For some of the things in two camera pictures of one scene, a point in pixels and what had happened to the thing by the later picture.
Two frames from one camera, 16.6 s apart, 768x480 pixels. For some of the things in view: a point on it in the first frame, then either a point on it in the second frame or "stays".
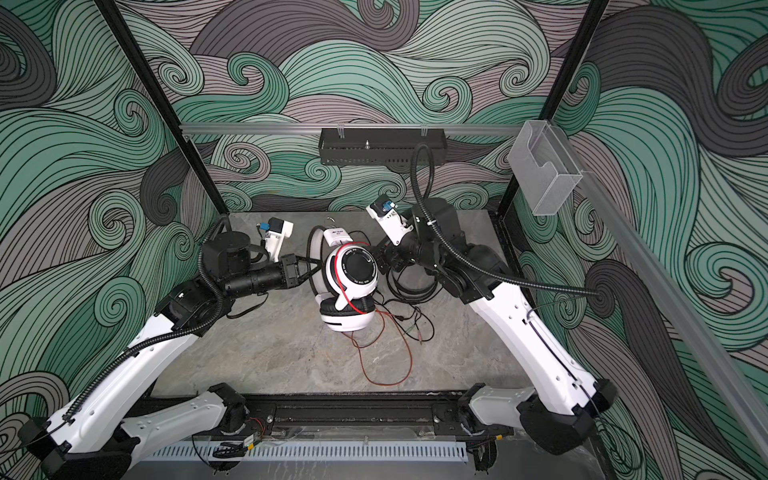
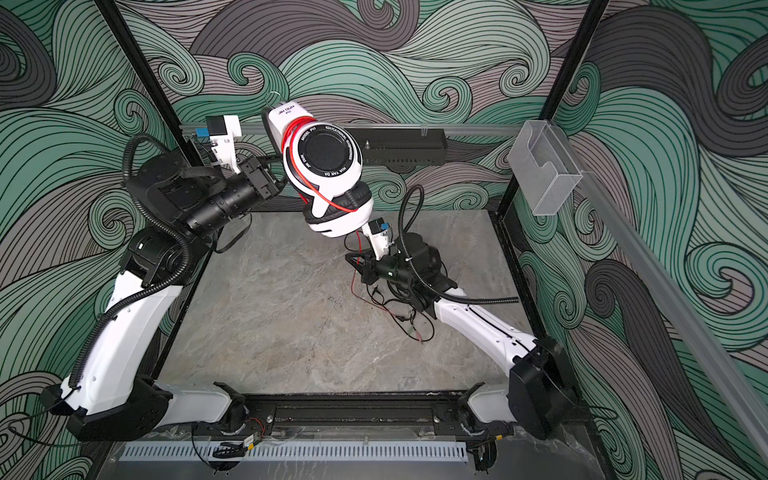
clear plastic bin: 544,168 stays
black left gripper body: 287,274 → 257,181
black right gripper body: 404,254 → 388,270
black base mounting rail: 447,414 stays
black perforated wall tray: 381,146 stays
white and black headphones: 351,278 → 322,163
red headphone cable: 369,313 → 325,202
